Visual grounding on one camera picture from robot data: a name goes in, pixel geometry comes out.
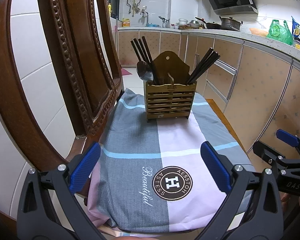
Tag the pink floor mat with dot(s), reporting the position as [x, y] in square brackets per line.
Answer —
[126, 72]

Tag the blue basin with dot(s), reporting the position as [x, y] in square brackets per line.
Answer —
[152, 25]

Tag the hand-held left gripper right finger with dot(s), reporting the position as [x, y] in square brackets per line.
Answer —
[215, 167]

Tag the steel pot with lid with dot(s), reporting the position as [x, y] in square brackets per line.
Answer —
[230, 23]

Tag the stack of white bowls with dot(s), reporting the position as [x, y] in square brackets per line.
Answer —
[183, 22]

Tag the set of black chopsticks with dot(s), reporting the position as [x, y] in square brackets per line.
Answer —
[143, 52]

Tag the black wok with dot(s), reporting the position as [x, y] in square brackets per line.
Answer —
[211, 25]

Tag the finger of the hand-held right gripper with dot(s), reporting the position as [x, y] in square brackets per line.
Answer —
[287, 137]
[263, 152]

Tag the kitchen cabinet run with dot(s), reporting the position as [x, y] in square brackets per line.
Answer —
[260, 80]

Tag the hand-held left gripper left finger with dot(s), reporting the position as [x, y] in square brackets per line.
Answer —
[86, 167]

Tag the orange cutting board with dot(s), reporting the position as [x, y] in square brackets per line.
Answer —
[258, 31]

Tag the yellow bottle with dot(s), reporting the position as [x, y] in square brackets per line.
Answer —
[110, 9]

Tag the yellow box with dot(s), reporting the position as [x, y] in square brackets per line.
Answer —
[126, 23]

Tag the steel kitchen faucet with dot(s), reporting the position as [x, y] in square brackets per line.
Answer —
[145, 15]

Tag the carved wooden chair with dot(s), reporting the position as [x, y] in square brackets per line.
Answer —
[72, 55]

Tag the wooden slatted utensil holder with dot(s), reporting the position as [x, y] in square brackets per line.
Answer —
[170, 100]

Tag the green plastic bag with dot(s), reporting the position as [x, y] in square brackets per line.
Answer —
[278, 32]

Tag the grey pink printed cloth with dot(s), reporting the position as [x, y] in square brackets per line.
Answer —
[130, 142]

